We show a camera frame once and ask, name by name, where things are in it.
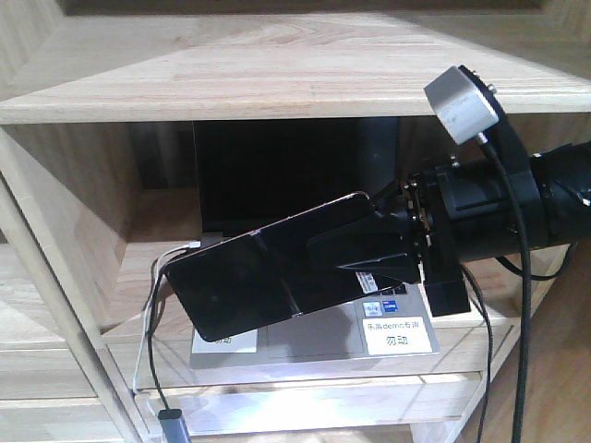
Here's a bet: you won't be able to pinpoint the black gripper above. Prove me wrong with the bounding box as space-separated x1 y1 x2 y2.
307 160 521 317

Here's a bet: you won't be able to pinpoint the black foldable smartphone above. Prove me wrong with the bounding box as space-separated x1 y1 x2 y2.
163 192 400 342

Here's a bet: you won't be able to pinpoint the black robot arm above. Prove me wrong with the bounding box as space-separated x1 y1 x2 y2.
307 143 590 317

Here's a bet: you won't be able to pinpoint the light wooden desk shelf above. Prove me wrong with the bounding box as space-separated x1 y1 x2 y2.
1 1 590 442

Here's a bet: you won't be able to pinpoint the silver laptop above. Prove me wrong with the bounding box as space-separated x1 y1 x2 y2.
189 117 440 369

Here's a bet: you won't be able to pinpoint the grey usb adapter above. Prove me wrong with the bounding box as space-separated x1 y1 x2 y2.
158 409 190 443

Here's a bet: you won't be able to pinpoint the black camera cable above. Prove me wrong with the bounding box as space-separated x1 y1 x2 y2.
479 133 578 443

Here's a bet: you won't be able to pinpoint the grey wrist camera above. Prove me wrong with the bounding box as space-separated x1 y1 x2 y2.
424 66 500 145

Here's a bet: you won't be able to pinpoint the white laptop cable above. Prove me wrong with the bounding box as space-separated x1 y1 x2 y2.
131 239 202 416

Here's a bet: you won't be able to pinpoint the black laptop cable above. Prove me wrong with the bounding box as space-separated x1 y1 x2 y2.
146 244 204 414

